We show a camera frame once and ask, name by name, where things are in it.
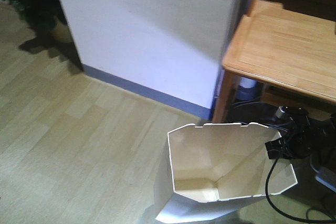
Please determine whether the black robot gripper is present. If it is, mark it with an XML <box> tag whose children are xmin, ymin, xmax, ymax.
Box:
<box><xmin>265</xmin><ymin>114</ymin><xmax>320</xmax><ymax>159</ymax></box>

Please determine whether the white plastic trash bin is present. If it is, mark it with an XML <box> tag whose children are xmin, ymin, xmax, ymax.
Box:
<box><xmin>154</xmin><ymin>123</ymin><xmax>298</xmax><ymax>223</ymax></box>

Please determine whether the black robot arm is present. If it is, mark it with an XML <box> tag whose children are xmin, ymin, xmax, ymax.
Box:
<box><xmin>265</xmin><ymin>115</ymin><xmax>335</xmax><ymax>159</ymax></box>

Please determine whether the wooden desk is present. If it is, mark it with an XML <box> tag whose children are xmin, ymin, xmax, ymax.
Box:
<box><xmin>212</xmin><ymin>0</ymin><xmax>335</xmax><ymax>123</ymax></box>

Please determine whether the potted green plant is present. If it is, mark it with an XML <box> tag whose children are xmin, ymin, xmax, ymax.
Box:
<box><xmin>3</xmin><ymin>0</ymin><xmax>73</xmax><ymax>43</ymax></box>

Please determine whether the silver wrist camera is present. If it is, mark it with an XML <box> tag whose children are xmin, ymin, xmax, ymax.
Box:
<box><xmin>274</xmin><ymin>105</ymin><xmax>308</xmax><ymax>120</ymax></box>

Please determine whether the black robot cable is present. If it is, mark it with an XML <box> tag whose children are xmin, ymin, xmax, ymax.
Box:
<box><xmin>265</xmin><ymin>155</ymin><xmax>336</xmax><ymax>223</ymax></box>

